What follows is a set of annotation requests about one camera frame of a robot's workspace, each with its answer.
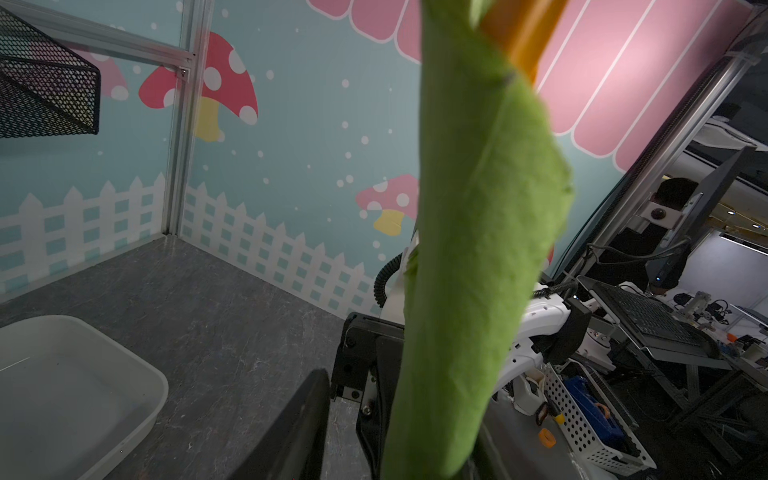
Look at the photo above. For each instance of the green paper napkin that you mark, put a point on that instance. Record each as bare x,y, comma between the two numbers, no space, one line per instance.
494,195

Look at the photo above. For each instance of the black keyboard on stand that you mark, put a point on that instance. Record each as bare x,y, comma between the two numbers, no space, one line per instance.
648,322

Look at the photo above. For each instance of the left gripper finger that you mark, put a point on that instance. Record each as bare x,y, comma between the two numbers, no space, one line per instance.
293,447

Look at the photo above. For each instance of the white plastic tub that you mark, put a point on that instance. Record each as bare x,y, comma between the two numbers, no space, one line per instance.
74,402

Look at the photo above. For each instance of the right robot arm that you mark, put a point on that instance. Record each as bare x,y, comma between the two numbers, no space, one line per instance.
551,330

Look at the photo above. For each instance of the white perforated storage bin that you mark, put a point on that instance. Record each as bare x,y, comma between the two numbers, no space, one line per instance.
593,425

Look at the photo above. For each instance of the orange plastic spoon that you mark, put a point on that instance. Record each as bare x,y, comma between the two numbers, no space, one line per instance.
521,30

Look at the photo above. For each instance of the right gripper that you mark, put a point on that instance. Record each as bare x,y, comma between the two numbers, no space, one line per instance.
366,371

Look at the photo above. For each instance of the black wire mesh basket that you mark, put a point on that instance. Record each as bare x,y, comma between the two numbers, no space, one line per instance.
46,88

